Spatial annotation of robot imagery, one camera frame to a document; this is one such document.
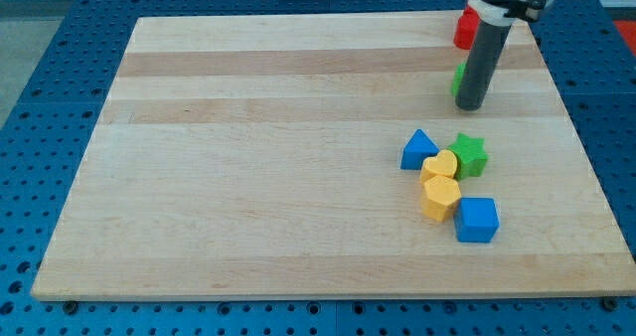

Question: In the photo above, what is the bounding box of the yellow heart block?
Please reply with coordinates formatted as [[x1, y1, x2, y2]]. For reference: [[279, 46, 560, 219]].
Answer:
[[419, 149, 458, 184]]

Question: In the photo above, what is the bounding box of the yellow hexagon block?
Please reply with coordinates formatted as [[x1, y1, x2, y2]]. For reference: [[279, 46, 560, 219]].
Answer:
[[420, 176, 462, 223]]

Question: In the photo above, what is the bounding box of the red circle block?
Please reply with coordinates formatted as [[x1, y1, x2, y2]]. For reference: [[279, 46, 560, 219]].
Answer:
[[453, 6, 481, 50]]

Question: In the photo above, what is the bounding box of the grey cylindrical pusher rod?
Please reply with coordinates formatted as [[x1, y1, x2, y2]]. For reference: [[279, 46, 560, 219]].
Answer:
[[455, 22, 511, 111]]

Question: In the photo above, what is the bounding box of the wooden board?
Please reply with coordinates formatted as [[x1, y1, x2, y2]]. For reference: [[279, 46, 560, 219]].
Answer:
[[32, 11, 635, 301]]

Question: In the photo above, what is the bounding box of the blue triangle block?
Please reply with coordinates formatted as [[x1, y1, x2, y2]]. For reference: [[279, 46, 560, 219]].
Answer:
[[400, 129, 439, 170]]

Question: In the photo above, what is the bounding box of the blue cube block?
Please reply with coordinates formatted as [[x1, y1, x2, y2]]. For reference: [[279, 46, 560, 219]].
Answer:
[[454, 197, 500, 244]]

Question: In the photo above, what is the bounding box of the green star block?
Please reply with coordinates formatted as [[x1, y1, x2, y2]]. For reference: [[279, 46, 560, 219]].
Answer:
[[447, 132, 489, 180]]

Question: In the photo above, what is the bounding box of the green circle block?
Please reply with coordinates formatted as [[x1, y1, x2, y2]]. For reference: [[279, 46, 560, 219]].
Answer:
[[450, 62, 466, 97]]

